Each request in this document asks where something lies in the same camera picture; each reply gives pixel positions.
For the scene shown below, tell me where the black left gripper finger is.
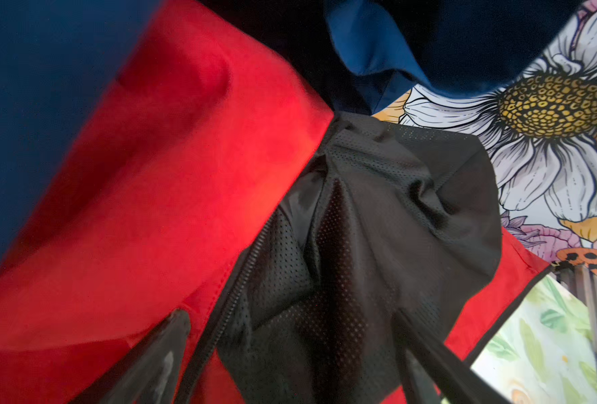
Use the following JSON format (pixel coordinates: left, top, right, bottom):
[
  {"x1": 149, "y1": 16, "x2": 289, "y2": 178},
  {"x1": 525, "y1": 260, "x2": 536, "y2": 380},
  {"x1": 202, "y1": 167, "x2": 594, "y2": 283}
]
[{"x1": 71, "y1": 310, "x2": 192, "y2": 404}]

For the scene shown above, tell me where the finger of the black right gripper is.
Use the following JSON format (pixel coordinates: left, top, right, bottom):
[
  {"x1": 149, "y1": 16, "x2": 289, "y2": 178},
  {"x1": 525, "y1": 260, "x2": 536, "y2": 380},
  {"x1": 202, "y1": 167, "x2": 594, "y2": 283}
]
[{"x1": 392, "y1": 310, "x2": 508, "y2": 403}]

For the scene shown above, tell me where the red black-lined jacket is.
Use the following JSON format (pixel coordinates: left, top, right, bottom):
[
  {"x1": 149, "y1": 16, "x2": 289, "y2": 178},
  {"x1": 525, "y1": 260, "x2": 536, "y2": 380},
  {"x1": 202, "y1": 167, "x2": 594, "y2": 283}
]
[{"x1": 0, "y1": 1, "x2": 547, "y2": 403}]

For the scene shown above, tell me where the navy blue cloth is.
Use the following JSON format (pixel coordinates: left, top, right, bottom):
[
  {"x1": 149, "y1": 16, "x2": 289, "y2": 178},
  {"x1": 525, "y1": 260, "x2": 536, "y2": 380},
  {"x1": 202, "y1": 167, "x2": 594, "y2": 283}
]
[{"x1": 0, "y1": 1, "x2": 579, "y2": 261}]

